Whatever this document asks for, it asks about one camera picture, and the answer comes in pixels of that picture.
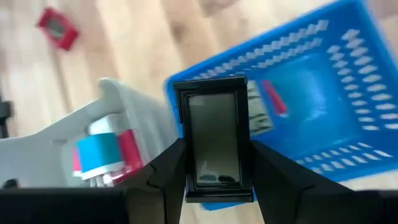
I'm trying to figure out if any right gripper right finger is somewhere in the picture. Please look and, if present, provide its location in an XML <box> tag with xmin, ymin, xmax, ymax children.
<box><xmin>251</xmin><ymin>140</ymin><xmax>352</xmax><ymax>224</ymax></box>

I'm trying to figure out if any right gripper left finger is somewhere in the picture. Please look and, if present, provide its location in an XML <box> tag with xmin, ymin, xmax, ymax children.
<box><xmin>114</xmin><ymin>139</ymin><xmax>187</xmax><ymax>224</ymax></box>

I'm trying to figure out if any white red charger block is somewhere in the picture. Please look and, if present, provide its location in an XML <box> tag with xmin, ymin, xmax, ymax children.
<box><xmin>116</xmin><ymin>129</ymin><xmax>144</xmax><ymax>184</ymax></box>

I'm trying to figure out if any black digital display module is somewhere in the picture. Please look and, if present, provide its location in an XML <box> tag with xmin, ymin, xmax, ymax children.
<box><xmin>173</xmin><ymin>76</ymin><xmax>254</xmax><ymax>203</ymax></box>

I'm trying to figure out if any red digital display module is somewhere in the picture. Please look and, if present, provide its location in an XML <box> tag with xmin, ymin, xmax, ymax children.
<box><xmin>35</xmin><ymin>6</ymin><xmax>80</xmax><ymax>51</ymax></box>
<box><xmin>247</xmin><ymin>79</ymin><xmax>289</xmax><ymax>137</ymax></box>

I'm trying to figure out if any blue plastic basket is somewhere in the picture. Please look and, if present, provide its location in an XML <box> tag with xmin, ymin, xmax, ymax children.
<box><xmin>164</xmin><ymin>0</ymin><xmax>398</xmax><ymax>212</ymax></box>

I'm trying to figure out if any white plastic bin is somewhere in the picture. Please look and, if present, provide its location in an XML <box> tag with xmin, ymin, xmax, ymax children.
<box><xmin>0</xmin><ymin>77</ymin><xmax>180</xmax><ymax>190</ymax></box>

